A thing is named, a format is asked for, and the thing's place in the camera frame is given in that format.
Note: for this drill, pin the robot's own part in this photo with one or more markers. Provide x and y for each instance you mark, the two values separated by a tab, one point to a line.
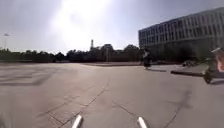
142	122
77	121

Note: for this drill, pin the tall building with window grid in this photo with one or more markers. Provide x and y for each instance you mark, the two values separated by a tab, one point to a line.
186	35

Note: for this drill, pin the row of trees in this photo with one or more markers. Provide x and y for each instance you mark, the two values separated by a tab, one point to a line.
73	56

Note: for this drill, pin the low raised kerb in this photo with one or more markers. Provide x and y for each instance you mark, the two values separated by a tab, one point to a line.
186	73

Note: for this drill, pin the person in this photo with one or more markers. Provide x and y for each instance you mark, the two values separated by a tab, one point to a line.
220	60
146	59

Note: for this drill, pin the tall lamp pole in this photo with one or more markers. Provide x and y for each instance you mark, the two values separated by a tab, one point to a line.
6	34

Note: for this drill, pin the grey paved plaza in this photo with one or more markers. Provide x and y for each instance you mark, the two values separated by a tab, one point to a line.
110	93

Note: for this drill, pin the distant tower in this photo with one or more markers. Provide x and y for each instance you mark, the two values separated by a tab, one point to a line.
91	44

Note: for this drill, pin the vehicle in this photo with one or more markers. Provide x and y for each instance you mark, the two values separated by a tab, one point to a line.
209	74

